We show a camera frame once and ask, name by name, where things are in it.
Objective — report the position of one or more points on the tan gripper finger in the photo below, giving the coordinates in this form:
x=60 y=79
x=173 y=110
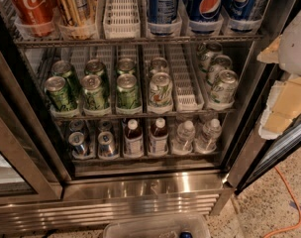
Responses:
x=270 y=54
x=283 y=105

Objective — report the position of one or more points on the brown drink bottle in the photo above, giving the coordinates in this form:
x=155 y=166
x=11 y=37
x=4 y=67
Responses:
x=134 y=140
x=158 y=138

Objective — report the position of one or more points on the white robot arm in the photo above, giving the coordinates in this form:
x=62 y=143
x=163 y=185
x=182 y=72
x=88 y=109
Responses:
x=289 y=52

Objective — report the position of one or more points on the fridge door right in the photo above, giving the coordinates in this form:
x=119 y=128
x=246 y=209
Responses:
x=254 y=156

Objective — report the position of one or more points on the fridge door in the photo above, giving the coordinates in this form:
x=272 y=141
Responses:
x=29 y=140
x=254 y=156

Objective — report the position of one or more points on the clear water bottle right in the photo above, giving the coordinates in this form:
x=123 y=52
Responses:
x=206 y=142

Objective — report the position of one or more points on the clear water bottle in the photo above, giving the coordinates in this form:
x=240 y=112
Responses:
x=182 y=142
x=206 y=142

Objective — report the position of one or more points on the clear water bottle left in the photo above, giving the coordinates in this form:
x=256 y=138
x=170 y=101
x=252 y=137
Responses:
x=182 y=142

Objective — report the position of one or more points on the blue bottle cap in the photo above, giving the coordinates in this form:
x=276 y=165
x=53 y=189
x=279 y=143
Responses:
x=185 y=234

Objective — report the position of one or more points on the steel fridge base grille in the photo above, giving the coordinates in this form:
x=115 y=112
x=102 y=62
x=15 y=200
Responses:
x=105 y=201

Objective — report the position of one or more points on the fridge door left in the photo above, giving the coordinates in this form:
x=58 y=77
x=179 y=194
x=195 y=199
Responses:
x=29 y=140

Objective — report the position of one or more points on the white can right middle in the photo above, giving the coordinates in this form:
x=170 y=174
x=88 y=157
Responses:
x=219 y=62

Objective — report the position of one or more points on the blue Pepsi can right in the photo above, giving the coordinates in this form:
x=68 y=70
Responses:
x=245 y=15

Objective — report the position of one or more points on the blue pepsi can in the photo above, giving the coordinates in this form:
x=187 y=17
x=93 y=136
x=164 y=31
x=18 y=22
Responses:
x=162 y=14
x=245 y=15
x=202 y=12

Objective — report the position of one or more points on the white can right front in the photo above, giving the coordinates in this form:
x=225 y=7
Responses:
x=224 y=87

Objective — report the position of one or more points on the white can right back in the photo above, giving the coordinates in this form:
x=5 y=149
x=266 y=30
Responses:
x=205 y=52

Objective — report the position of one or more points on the blue Pepsi can middle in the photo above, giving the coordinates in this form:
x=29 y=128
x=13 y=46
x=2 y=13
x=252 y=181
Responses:
x=202 y=12

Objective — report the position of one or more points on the empty white middle tray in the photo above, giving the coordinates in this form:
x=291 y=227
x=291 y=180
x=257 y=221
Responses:
x=187 y=93

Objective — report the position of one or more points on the empty white tray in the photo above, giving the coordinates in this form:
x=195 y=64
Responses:
x=187 y=93
x=122 y=19

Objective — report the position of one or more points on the white diet can back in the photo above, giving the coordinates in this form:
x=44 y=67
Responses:
x=158 y=65

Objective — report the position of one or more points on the white diet can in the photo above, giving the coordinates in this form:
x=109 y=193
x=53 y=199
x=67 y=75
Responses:
x=160 y=90
x=158 y=65

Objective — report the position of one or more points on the white diet can front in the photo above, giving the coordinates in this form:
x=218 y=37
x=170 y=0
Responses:
x=160 y=90

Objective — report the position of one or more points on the blue Pepsi can left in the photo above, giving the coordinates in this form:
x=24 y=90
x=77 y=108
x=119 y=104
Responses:
x=162 y=14

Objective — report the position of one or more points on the green can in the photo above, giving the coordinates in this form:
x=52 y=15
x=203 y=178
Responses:
x=66 y=70
x=128 y=96
x=94 y=93
x=97 y=67
x=126 y=65
x=59 y=93

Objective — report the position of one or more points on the empty white top tray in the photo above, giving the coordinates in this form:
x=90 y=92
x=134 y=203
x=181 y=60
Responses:
x=122 y=19

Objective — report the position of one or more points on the clear plastic bin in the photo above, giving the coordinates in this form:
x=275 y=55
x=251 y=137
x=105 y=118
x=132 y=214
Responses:
x=164 y=226

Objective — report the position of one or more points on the silver blue can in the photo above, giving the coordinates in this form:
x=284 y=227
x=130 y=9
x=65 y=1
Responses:
x=79 y=143
x=78 y=126
x=107 y=146
x=105 y=125

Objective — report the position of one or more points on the gold soda can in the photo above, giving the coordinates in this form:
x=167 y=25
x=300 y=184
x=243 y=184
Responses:
x=77 y=18

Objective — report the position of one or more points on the silver blue can back left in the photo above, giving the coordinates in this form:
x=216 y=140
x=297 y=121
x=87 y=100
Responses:
x=78 y=126

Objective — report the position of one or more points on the green can back left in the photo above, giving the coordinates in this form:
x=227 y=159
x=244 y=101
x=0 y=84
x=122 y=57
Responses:
x=66 y=70

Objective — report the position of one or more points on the silver blue can front left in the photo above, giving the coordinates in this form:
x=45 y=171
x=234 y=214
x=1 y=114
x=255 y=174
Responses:
x=79 y=143

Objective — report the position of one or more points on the green can front left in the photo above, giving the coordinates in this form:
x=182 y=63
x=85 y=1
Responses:
x=59 y=93

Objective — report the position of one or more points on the red Coca-Cola can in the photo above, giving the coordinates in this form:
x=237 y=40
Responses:
x=36 y=14

